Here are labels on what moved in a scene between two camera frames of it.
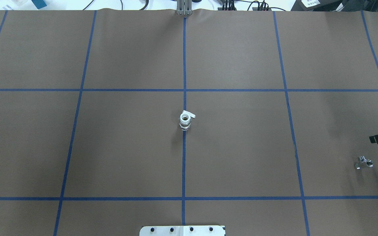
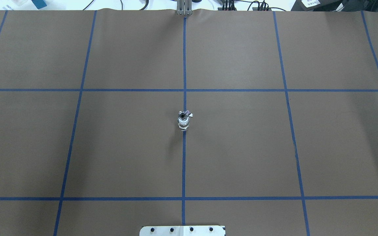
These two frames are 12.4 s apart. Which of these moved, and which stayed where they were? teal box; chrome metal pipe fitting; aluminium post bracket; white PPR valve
Moved: chrome metal pipe fitting
Stayed: white PPR valve; aluminium post bracket; teal box
